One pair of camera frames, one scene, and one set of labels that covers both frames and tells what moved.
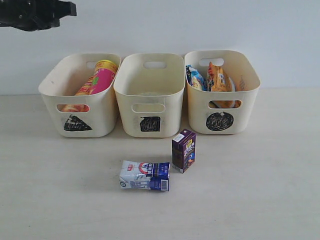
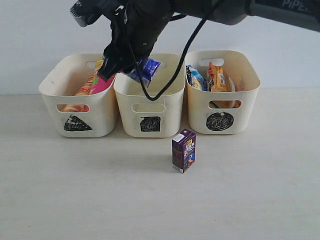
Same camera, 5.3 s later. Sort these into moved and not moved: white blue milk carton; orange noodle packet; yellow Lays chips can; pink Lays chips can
Moved: white blue milk carton
Not moved: yellow Lays chips can; orange noodle packet; pink Lays chips can
